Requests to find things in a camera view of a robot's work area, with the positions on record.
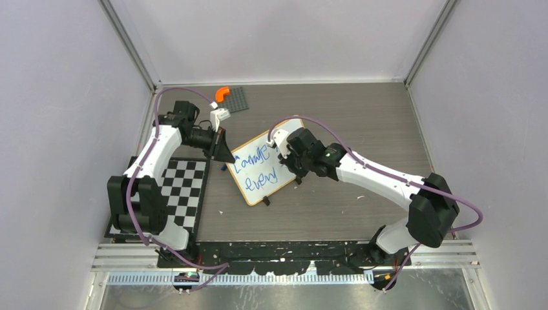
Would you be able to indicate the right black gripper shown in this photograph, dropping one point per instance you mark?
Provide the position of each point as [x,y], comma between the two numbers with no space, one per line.
[287,162]

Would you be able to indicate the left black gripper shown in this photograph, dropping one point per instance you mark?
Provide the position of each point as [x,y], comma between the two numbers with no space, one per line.
[219,150]

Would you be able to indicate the metal wire whiteboard stand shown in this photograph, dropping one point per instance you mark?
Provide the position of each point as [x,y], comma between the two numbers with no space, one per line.
[266,200]

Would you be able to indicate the yellow framed whiteboard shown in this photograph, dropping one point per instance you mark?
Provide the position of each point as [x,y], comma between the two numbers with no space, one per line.
[257,171]

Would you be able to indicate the black white checkerboard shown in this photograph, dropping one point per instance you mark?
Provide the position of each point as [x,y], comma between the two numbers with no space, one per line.
[183,186]

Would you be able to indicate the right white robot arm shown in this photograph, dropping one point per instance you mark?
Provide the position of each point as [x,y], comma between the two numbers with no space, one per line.
[430,210]

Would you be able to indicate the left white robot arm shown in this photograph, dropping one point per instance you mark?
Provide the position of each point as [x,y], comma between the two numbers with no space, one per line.
[135,198]

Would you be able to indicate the grey studded baseplate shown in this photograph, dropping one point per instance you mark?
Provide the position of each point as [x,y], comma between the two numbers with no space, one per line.
[236,100]

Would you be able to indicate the orange curved plastic piece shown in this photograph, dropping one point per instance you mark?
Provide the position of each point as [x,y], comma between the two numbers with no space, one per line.
[221,94]

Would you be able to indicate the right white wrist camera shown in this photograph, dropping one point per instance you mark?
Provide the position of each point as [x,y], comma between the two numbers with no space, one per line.
[278,141]

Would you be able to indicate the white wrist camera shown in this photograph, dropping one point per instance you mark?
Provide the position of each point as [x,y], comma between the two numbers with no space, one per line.
[217,115]
[278,141]

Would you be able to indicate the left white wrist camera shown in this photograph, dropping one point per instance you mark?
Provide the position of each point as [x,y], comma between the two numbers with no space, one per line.
[217,115]

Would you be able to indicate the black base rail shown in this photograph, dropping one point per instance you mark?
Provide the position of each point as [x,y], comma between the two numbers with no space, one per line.
[281,258]

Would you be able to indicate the white slotted cable duct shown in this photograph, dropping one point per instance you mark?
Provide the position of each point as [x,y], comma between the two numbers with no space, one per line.
[194,278]

